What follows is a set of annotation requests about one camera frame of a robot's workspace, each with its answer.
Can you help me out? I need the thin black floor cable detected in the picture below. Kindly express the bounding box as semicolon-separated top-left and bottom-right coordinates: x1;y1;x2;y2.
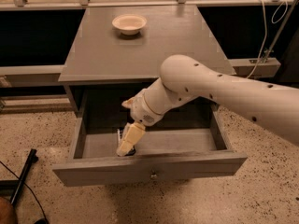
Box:
0;161;52;224

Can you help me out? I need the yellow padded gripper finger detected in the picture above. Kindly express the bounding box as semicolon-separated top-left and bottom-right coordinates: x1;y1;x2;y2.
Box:
116;122;146;157
121;98;134;109

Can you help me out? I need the grey open top drawer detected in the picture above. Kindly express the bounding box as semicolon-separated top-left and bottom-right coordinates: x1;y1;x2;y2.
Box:
53;90;247;187

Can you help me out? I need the white ceramic bowl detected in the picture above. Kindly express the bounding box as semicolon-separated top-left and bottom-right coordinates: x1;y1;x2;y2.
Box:
112;14;147;35

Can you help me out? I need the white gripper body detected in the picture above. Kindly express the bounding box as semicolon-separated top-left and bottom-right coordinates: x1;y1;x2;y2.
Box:
130;89;164;127

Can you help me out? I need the white hanging cable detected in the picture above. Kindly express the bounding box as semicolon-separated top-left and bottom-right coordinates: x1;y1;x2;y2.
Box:
246;0;299;79

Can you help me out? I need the black metal stand leg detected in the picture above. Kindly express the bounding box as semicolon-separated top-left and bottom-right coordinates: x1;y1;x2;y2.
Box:
0;149;38;207

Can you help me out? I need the brown rounded object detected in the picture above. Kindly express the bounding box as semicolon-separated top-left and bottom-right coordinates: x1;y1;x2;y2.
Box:
0;197;18;224

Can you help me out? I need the grey wooden cabinet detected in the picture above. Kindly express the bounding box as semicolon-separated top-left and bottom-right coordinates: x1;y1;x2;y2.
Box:
59;5;235;110

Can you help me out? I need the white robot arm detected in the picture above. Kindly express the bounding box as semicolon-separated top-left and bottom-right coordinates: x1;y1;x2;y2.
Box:
117;55;299;156

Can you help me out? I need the round metal drawer knob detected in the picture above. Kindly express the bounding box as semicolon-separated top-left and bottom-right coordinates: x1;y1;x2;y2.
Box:
150;171;158;180

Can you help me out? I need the grey metal rail frame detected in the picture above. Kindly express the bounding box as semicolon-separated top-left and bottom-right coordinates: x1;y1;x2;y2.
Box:
0;0;299;89

